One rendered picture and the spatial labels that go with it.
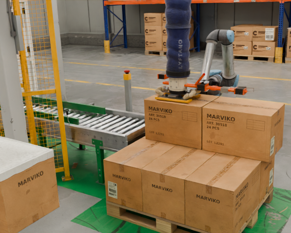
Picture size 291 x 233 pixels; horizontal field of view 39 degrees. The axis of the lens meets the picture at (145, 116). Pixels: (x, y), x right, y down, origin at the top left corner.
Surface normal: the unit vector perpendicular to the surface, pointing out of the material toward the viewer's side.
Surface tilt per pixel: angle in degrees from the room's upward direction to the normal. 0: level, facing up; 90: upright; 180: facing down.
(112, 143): 90
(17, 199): 90
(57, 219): 0
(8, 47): 90
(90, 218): 0
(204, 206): 90
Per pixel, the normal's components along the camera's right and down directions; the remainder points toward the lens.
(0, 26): 0.83, 0.13
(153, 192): -0.55, 0.27
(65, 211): -0.04, -0.95
